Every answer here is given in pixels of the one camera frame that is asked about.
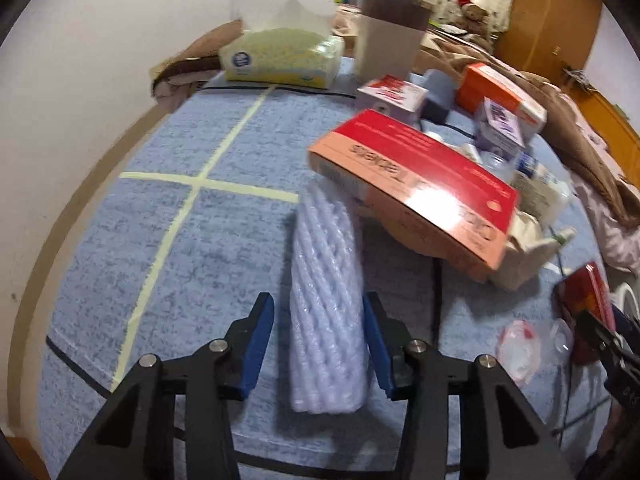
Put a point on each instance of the clear plastic cup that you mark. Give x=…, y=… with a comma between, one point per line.
x=560, y=340

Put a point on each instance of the beige paper cup brown sleeve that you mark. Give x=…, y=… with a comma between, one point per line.
x=387, y=40

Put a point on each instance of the small purple box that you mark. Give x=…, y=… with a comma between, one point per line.
x=500, y=130

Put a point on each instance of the dark blue case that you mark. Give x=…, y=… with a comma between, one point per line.
x=440, y=95

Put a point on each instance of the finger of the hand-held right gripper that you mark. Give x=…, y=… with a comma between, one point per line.
x=622, y=355

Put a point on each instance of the red packet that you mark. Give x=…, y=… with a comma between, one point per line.
x=590, y=295

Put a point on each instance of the brown blanket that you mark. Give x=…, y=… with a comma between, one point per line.
x=580, y=130

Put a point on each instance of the large red cardboard box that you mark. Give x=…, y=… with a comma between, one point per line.
x=415, y=180

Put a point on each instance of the beige paper bag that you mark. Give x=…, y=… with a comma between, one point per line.
x=525, y=252

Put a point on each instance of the wooden wardrobe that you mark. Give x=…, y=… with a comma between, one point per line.
x=550, y=15

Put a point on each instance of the yellow tissue box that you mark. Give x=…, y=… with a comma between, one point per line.
x=280, y=57

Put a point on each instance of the orange white box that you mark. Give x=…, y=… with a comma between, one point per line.
x=500, y=92

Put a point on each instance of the small white red box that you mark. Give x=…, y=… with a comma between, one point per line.
x=392, y=97

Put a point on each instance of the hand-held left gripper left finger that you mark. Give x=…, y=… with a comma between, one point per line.
x=257, y=345

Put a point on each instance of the white printed packet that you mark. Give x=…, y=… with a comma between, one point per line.
x=537, y=185

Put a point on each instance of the white foam net sleeve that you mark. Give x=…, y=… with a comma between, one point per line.
x=325, y=310

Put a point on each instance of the brown teddy bear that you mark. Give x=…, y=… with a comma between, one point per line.
x=475, y=12

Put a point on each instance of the pink bed sheet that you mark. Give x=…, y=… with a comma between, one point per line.
x=620, y=240

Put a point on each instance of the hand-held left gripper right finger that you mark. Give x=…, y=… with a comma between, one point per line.
x=377, y=350

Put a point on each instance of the wooden headboard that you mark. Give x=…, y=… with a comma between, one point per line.
x=610, y=110

